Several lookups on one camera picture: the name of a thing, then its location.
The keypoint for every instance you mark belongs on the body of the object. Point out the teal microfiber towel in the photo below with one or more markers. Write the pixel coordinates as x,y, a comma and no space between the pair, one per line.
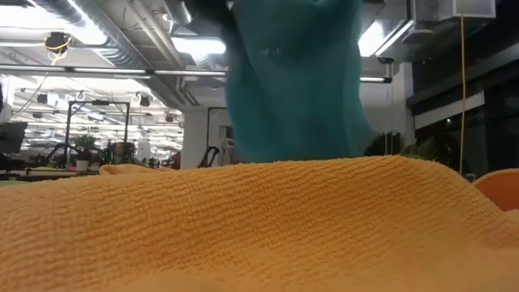
292,101

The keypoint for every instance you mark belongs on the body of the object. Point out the ceiling light panel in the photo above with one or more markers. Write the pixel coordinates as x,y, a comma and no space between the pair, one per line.
375,38
198,45

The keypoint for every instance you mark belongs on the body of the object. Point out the small potted succulent plant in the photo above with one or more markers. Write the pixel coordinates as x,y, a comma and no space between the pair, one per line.
423,150

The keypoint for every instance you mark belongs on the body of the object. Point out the green plant in white pot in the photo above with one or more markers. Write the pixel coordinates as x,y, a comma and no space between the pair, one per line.
83,154

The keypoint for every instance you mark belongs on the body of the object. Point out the black monitor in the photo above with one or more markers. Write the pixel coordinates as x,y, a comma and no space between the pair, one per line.
11,138

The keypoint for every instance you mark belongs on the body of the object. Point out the black stand frame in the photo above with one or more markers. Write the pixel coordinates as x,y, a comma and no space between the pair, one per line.
99,103

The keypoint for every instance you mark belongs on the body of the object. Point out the silver overhead frame bar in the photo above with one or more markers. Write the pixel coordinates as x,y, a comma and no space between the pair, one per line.
101,70

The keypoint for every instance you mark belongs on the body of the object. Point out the black overhead camera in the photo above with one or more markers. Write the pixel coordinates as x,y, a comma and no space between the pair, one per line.
57,42

